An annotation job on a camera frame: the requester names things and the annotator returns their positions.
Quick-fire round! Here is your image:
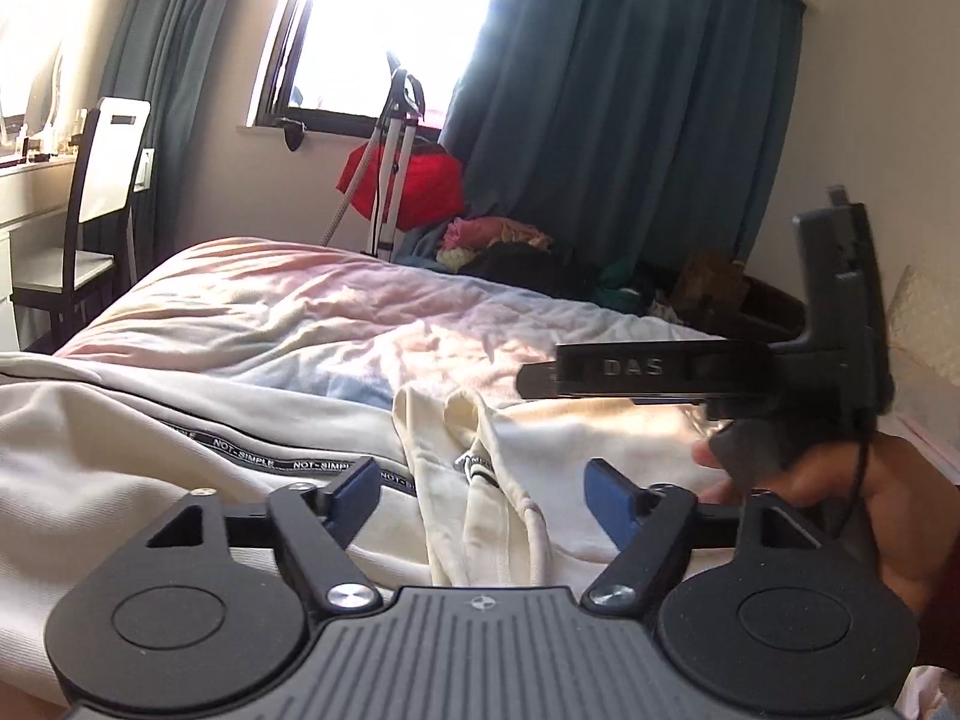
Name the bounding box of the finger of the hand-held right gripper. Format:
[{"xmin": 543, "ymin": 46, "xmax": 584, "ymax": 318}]
[{"xmin": 517, "ymin": 341, "xmax": 777, "ymax": 401}]

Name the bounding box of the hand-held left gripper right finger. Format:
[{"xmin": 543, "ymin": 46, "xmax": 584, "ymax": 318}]
[{"xmin": 581, "ymin": 457, "xmax": 826, "ymax": 614}]

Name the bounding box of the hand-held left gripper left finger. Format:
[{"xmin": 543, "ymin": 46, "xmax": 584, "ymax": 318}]
[{"xmin": 142, "ymin": 456, "xmax": 385, "ymax": 614}]

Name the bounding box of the cream hoodie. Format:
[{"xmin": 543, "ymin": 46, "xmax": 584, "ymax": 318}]
[{"xmin": 0, "ymin": 351, "xmax": 725, "ymax": 695}]

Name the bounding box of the person's right forearm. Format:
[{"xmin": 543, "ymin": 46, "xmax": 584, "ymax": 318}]
[{"xmin": 916, "ymin": 540, "xmax": 960, "ymax": 667}]

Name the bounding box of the person's right hand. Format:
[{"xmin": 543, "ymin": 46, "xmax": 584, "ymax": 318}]
[{"xmin": 690, "ymin": 430, "xmax": 960, "ymax": 616}]

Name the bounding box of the white textured pillow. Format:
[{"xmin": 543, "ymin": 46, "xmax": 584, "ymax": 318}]
[{"xmin": 889, "ymin": 262, "xmax": 960, "ymax": 421}]

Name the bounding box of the green cloth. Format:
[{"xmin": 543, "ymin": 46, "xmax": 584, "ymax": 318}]
[{"xmin": 596, "ymin": 259, "xmax": 646, "ymax": 308}]

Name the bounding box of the black cloth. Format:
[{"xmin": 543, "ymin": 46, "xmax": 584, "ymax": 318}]
[{"xmin": 457, "ymin": 240, "xmax": 601, "ymax": 299}]

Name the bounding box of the bed with pale sheet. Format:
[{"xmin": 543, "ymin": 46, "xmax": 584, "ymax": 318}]
[{"xmin": 56, "ymin": 236, "xmax": 960, "ymax": 485}]

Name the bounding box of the pink cloth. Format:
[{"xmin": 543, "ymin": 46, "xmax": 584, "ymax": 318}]
[{"xmin": 442, "ymin": 216, "xmax": 553, "ymax": 256}]

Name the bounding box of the wide teal curtain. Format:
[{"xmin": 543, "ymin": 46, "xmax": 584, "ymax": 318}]
[{"xmin": 397, "ymin": 0, "xmax": 807, "ymax": 301}]

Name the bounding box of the red bag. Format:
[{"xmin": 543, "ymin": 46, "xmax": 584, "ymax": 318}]
[{"xmin": 336, "ymin": 141, "xmax": 466, "ymax": 233}]

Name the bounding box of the garment steamer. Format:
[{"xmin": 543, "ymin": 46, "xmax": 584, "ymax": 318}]
[{"xmin": 321, "ymin": 51, "xmax": 427, "ymax": 263}]

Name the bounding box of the white dressing table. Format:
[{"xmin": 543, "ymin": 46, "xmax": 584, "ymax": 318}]
[{"xmin": 0, "ymin": 154, "xmax": 85, "ymax": 353}]

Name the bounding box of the dark framed window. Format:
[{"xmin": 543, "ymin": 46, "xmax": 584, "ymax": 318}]
[{"xmin": 251, "ymin": 0, "xmax": 511, "ymax": 132}]

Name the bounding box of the narrow teal curtain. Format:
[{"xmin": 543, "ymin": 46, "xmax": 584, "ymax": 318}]
[{"xmin": 101, "ymin": 0, "xmax": 305, "ymax": 271}]

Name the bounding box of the white chair with dark frame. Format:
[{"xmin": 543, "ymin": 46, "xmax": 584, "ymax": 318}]
[{"xmin": 11, "ymin": 96, "xmax": 152, "ymax": 353}]

